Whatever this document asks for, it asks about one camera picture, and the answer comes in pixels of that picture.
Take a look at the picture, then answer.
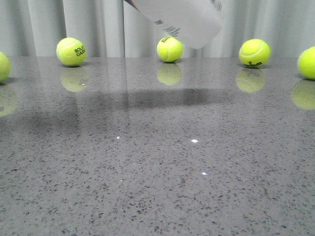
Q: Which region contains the Wilson 3 yellow tennis ball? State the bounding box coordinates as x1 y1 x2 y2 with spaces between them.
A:
239 39 271 67

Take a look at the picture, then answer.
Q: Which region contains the far right yellow tennis ball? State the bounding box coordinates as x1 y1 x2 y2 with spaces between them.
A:
297 46 315 80

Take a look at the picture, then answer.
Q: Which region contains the far left yellow tennis ball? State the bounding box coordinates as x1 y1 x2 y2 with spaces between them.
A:
0 52 11 83

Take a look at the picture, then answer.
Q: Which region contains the Roland Garros yellow tennis ball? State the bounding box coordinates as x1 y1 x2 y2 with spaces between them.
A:
56 37 87 66

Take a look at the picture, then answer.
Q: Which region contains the white blue Wilson tennis can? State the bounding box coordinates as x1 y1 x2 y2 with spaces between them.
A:
127 0 223 49

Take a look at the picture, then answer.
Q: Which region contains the middle yellow tennis ball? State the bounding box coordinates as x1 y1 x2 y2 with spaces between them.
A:
157 36 183 62

